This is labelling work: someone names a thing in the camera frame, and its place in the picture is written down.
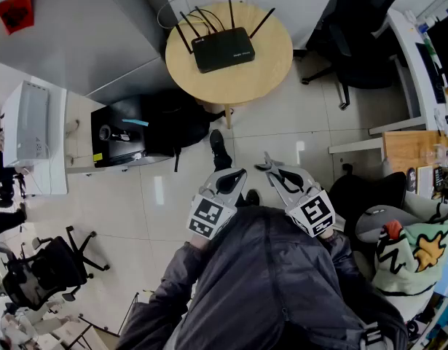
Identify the person's right forearm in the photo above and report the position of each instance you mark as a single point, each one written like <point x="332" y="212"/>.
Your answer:
<point x="342" y="257"/>

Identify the person's left forearm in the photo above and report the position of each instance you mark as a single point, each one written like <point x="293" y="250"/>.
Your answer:
<point x="183" y="264"/>

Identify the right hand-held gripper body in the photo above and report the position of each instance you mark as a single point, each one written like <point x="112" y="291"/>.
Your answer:
<point x="313" y="211"/>

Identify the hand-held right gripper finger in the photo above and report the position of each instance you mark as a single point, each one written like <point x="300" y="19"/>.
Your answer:
<point x="300" y="173"/>
<point x="282" y="191"/>

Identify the black router with antennas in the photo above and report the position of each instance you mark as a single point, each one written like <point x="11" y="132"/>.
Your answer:
<point x="223" y="49"/>

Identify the wooden desk board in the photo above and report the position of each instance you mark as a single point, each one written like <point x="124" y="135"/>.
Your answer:
<point x="402" y="148"/>

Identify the black padded chair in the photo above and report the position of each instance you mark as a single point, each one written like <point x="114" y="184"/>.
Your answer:
<point x="365" y="195"/>

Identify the black computer monitor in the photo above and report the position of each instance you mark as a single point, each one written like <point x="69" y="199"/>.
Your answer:
<point x="446" y="46"/>

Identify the round wooden table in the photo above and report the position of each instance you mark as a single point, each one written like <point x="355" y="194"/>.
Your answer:
<point x="252" y="82"/>

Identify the person's dark jacket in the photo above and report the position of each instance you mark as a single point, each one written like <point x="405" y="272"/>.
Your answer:
<point x="263" y="286"/>

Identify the black backpack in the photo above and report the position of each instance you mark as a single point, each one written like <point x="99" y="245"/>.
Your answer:
<point x="172" y="122"/>

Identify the person's left black shoe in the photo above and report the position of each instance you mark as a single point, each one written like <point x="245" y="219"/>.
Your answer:
<point x="217" y="142"/>

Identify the cartoon print blanket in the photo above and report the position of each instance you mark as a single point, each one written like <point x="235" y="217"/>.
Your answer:
<point x="413" y="261"/>

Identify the grey cloth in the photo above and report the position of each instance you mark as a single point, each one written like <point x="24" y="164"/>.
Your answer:
<point x="262" y="167"/>

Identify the black keyboard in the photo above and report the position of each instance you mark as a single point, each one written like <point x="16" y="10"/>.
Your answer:
<point x="431" y="71"/>

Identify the white side cabinet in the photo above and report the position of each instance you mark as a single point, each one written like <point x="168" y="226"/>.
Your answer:
<point x="58" y="140"/>

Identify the black box cabinet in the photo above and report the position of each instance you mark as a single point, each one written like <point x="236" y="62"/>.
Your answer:
<point x="114" y="119"/>

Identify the black mesh office chair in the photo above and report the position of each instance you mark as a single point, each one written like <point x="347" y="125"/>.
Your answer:
<point x="45" y="268"/>

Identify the grey pillow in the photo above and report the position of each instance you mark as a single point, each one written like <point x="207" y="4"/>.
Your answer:
<point x="376" y="221"/>

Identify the white office desk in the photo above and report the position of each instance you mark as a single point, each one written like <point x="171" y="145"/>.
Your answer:
<point x="405" y="49"/>

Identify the person's right black shoe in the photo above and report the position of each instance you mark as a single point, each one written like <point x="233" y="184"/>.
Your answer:
<point x="252" y="198"/>

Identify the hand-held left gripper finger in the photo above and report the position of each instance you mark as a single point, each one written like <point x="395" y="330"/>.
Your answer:
<point x="213" y="175"/>
<point x="242" y="186"/>

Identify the red paper wall decoration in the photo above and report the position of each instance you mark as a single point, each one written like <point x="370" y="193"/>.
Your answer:
<point x="16" y="13"/>

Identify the black cylinder flashlight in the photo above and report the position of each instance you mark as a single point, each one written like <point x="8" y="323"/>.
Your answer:
<point x="116" y="135"/>

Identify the teal strip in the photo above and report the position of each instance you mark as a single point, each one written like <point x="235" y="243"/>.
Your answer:
<point x="135" y="122"/>

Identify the person's black shoe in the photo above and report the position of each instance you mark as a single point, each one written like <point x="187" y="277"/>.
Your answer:
<point x="252" y="198"/>
<point x="217" y="142"/>

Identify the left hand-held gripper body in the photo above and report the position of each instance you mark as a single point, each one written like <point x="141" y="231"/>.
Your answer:
<point x="209" y="213"/>

